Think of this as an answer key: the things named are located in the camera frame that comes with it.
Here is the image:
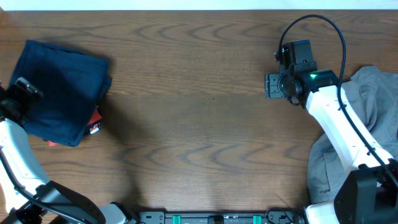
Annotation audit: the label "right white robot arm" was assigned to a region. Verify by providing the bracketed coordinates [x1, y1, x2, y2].
[264, 70, 397, 223]

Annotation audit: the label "navy blue shorts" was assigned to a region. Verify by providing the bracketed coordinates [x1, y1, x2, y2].
[10, 40, 112, 147]
[35, 75, 112, 146]

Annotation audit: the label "folded navy blue shorts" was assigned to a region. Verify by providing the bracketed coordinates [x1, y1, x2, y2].
[35, 75, 112, 146]

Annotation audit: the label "grey shorts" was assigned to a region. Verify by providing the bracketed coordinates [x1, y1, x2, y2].
[307, 66, 397, 203]

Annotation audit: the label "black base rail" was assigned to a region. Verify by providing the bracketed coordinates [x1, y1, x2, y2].
[137, 207, 308, 224]

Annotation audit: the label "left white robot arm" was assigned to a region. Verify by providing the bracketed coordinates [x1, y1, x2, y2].
[1, 77, 141, 224]

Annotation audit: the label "red clothing tag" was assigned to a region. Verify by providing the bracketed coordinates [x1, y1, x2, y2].
[62, 105, 102, 147]

